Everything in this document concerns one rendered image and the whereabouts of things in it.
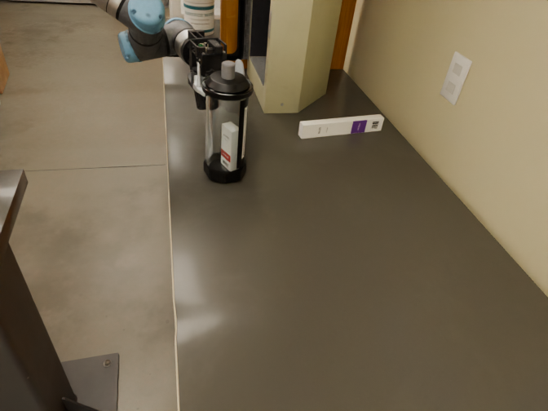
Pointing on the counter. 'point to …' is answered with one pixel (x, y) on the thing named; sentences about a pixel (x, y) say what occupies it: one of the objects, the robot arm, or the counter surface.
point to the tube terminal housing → (297, 55)
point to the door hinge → (247, 29)
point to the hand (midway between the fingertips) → (226, 93)
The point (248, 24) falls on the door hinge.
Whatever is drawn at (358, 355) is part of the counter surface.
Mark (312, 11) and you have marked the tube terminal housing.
